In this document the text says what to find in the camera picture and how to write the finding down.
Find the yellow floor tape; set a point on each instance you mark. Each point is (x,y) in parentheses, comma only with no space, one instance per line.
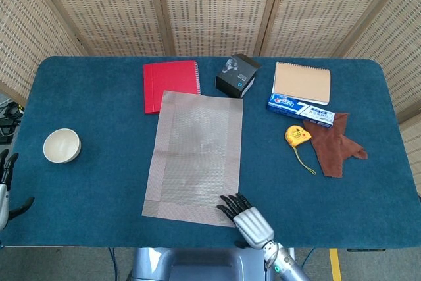
(335,264)

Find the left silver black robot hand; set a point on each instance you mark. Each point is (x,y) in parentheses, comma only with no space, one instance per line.
(4,195)

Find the black floor equipment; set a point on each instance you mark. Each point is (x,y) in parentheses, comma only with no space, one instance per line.
(11,111)

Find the tan kraft spiral notebook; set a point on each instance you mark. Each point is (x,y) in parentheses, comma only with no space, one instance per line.
(302,80)

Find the brown cloth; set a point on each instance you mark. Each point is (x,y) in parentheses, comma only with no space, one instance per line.
(329,149)

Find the woven bamboo folding screen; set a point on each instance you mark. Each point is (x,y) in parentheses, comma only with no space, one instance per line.
(213,8)

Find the red spiral notebook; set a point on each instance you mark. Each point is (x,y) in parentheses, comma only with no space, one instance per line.
(164,77)

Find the grey-blue robot torso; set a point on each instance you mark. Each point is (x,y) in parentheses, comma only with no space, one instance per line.
(197,264)

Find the white ceramic bowl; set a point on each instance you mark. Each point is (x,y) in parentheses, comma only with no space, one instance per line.
(62,145)

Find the blue felt table cover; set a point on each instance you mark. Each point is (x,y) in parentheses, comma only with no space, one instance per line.
(98,113)

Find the blue toothpaste box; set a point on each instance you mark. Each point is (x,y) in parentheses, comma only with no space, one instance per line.
(296,108)

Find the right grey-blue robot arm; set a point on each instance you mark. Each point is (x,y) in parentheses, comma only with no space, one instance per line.
(289,268)

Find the black cardboard product box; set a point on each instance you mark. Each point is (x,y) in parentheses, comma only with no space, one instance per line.
(232,82)

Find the yellow tape measure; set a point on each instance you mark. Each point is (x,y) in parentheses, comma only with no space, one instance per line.
(296,134)

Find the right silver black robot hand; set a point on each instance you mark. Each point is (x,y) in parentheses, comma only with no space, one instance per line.
(253,226)

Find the grey woven placemat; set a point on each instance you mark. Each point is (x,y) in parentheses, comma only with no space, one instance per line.
(197,162)

